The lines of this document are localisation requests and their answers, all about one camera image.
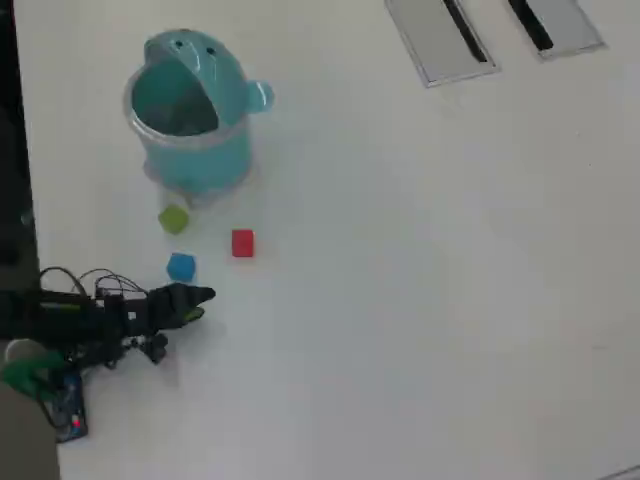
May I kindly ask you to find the blue controller circuit board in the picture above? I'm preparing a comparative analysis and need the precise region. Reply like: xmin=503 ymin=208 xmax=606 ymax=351
xmin=51 ymin=371 xmax=91 ymax=444

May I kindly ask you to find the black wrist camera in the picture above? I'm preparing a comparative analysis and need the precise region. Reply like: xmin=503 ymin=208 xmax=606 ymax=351
xmin=131 ymin=332 xmax=170 ymax=366

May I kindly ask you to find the grey table cable hatch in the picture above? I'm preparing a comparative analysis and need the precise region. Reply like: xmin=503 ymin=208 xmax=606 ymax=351
xmin=383 ymin=0 xmax=502 ymax=90
xmin=507 ymin=0 xmax=609 ymax=62

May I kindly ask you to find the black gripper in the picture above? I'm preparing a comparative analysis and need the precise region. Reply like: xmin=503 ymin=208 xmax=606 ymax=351
xmin=119 ymin=282 xmax=217 ymax=338

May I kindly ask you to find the green table clamp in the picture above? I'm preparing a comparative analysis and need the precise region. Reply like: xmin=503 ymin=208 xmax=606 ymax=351
xmin=0 ymin=349 xmax=67 ymax=402

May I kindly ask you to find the black robot wiring bundle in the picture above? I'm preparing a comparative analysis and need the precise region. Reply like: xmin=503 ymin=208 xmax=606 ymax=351
xmin=38 ymin=266 xmax=147 ymax=302

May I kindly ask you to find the blue lego block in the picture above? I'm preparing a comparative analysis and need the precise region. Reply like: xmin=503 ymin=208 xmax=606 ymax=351
xmin=165 ymin=252 xmax=199 ymax=284

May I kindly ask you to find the red lego block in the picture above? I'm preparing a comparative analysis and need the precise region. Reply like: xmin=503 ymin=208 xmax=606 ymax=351
xmin=231 ymin=229 xmax=256 ymax=259

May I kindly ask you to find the green lego block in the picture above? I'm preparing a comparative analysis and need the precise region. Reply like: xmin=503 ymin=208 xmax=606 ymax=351
xmin=157 ymin=204 xmax=190 ymax=236

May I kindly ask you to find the teal whale-shaped bin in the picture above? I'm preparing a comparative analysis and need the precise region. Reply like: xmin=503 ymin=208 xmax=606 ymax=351
xmin=122 ymin=28 xmax=276 ymax=209

